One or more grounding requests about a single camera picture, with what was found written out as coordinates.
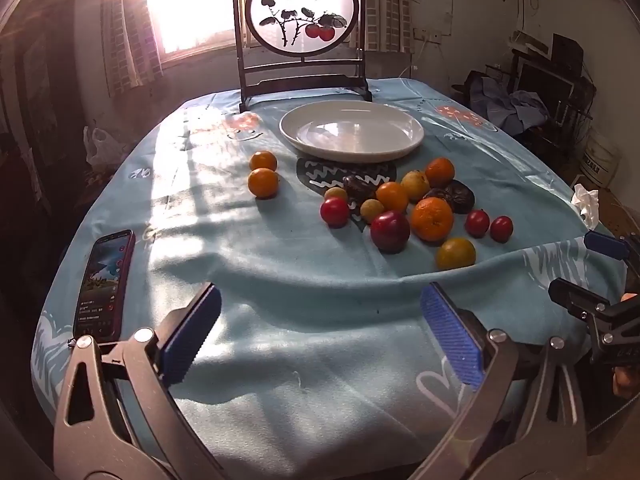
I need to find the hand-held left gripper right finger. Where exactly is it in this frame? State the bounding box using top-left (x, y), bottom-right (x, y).
top-left (410, 281), bottom-right (588, 480)

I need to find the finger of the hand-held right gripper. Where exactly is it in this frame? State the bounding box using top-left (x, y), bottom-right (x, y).
top-left (548, 277), bottom-right (608, 318)
top-left (584, 230), bottom-right (640, 291)

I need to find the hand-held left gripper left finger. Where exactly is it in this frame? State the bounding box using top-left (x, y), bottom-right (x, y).
top-left (52, 282), bottom-right (223, 480)

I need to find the yellow-green tangerine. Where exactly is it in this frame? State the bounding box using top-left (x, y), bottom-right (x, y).
top-left (436, 237), bottom-right (477, 271)

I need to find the small red plum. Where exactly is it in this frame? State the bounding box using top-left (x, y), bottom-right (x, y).
top-left (465, 209), bottom-right (490, 238)
top-left (490, 215), bottom-right (514, 243)

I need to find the large orange tangerine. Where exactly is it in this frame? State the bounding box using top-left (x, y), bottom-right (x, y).
top-left (411, 197), bottom-right (455, 242)

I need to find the dark red plum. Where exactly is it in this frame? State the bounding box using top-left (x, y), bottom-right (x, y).
top-left (370, 210), bottom-right (411, 254)

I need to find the small orange tangerine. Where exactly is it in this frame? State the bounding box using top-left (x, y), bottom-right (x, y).
top-left (249, 150), bottom-right (278, 172)
top-left (375, 181), bottom-right (410, 212)
top-left (425, 157), bottom-right (456, 188)

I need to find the spotted yellow loquat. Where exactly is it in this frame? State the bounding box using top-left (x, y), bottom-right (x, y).
top-left (401, 170), bottom-right (431, 203)

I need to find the yellowish orange tangerine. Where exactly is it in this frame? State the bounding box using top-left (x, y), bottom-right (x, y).
top-left (248, 167), bottom-right (280, 199)

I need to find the white oval plate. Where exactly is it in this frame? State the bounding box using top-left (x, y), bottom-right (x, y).
top-left (279, 100), bottom-right (425, 163)

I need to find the person's right hand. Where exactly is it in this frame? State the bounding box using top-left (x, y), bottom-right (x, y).
top-left (612, 366), bottom-right (640, 398)

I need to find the crumpled white tissue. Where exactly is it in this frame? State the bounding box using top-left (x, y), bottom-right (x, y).
top-left (571, 184), bottom-right (601, 228)

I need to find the white plastic bucket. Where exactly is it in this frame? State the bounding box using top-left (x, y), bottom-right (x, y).
top-left (580, 130), bottom-right (621, 188)

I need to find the smartphone in dark red case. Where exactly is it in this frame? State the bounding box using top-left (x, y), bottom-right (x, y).
top-left (72, 229), bottom-right (137, 343)

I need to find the light blue printed tablecloth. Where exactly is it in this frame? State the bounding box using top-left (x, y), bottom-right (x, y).
top-left (30, 77), bottom-right (631, 480)

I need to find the pile of blue clothes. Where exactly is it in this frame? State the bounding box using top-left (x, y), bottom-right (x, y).
top-left (465, 70), bottom-right (551, 133)

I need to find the black metal rack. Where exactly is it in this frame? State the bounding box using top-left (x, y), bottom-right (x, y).
top-left (510, 32), bottom-right (596, 161)

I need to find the white plastic bag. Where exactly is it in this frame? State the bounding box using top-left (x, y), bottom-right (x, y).
top-left (82, 126), bottom-right (128, 166)

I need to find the checked curtain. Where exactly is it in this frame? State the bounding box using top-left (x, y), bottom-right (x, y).
top-left (362, 0), bottom-right (413, 53)
top-left (102, 0), bottom-right (163, 96)

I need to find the bright window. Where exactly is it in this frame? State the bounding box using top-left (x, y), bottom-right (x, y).
top-left (135, 0), bottom-right (241, 56)

